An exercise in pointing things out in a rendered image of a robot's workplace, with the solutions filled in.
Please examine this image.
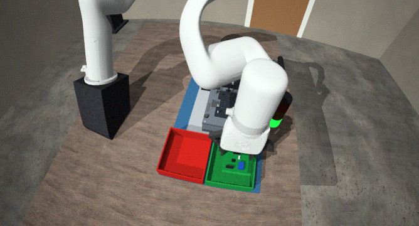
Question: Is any red bin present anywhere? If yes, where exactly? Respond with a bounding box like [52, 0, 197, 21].
[156, 127, 212, 184]

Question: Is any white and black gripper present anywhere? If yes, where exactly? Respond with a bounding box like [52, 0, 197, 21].
[208, 116, 273, 160]

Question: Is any green bin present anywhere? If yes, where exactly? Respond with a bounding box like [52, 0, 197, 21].
[205, 143, 257, 192]

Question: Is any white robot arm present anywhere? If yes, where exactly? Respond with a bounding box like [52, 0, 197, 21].
[78, 0, 289, 136]

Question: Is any green circuit board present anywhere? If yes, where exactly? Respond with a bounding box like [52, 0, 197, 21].
[221, 150, 249, 173]

